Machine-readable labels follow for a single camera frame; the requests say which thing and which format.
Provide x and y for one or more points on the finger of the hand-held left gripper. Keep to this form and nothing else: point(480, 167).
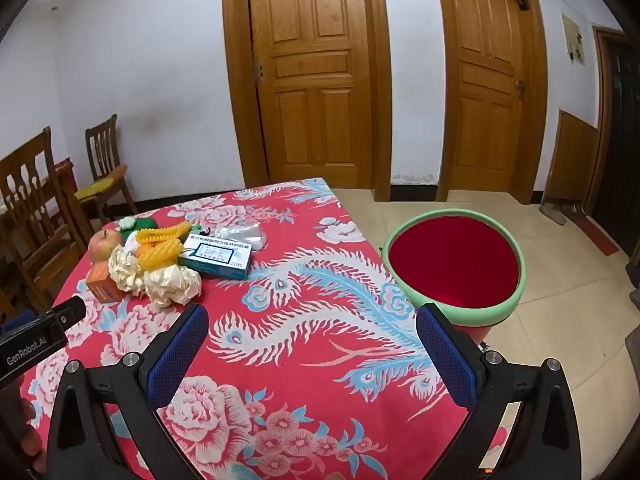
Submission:
point(62, 312)

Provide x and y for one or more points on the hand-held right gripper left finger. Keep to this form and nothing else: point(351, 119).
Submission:
point(180, 355)

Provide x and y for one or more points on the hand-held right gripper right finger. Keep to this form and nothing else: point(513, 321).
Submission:
point(450, 360)

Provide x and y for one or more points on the teal white medicine box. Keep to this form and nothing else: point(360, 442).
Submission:
point(215, 257)

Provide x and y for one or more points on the person's left hand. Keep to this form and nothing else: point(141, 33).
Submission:
point(25, 420)

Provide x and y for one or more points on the small orange box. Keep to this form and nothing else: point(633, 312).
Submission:
point(102, 282)

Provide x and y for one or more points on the crumpled white paper ball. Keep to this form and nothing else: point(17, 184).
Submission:
point(125, 270)
point(172, 285)

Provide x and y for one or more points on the red yellow apple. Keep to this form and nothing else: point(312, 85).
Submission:
point(105, 246)

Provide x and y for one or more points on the orange fruit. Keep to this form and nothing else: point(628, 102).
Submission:
point(142, 250)

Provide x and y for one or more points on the light green flower-shaped lid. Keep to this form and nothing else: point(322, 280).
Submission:
point(127, 223)

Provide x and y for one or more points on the wooden slat-back chair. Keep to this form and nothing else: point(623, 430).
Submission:
point(30, 200)

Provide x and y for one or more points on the yellow ridged sponge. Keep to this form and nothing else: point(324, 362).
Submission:
point(160, 234)

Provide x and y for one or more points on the dark green flower-shaped container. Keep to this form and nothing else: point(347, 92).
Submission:
point(147, 223)

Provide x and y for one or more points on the small green white toy figure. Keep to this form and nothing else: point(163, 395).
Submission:
point(204, 233)

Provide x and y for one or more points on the red floral tablecloth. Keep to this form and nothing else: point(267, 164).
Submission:
point(300, 310)

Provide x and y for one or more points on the yellow seat cushion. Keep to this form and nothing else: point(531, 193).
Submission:
point(97, 187)

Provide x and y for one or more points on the clear plastic bag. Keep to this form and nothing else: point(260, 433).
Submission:
point(245, 235)

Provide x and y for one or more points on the wooden chair with cushion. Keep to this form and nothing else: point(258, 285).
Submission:
point(102, 145)

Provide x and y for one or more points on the red floor mat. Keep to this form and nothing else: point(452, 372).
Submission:
point(602, 237)

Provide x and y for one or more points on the leaning wooden board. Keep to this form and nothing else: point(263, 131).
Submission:
point(570, 160)

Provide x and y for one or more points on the dark metal door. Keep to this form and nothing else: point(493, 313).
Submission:
point(620, 150)

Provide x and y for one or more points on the wooden door with red ornament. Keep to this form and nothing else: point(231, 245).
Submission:
point(487, 85)

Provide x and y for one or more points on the wooden panel door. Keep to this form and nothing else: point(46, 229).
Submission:
point(310, 85)

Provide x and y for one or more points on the beige wall electrical panel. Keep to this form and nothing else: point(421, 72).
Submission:
point(572, 37)

